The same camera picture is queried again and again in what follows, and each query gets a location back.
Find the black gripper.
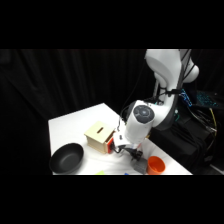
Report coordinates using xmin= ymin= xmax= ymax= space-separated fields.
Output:
xmin=127 ymin=145 xmax=145 ymax=163

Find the red drawer with black handle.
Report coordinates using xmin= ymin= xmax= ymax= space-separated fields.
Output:
xmin=105 ymin=135 xmax=133 ymax=156

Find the orange cup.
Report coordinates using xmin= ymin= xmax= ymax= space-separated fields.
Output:
xmin=146 ymin=155 xmax=166 ymax=176

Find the light wooden box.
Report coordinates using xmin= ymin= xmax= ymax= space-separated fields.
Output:
xmin=83 ymin=120 xmax=116 ymax=154

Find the black cloth-covered robot stand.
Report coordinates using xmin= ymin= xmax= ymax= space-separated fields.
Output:
xmin=146 ymin=99 xmax=216 ymax=176

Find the black bowl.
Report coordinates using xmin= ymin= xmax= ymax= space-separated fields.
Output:
xmin=48 ymin=142 xmax=85 ymax=175

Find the black curtain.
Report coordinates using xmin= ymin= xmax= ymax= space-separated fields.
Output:
xmin=0 ymin=49 xmax=224 ymax=176

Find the blue glowing cable bundle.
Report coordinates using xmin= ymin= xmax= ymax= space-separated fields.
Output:
xmin=179 ymin=88 xmax=194 ymax=107

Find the yellow cable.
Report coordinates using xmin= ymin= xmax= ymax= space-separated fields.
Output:
xmin=207 ymin=109 xmax=219 ymax=137

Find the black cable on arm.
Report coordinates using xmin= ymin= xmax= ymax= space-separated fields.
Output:
xmin=120 ymin=49 xmax=195 ymax=125

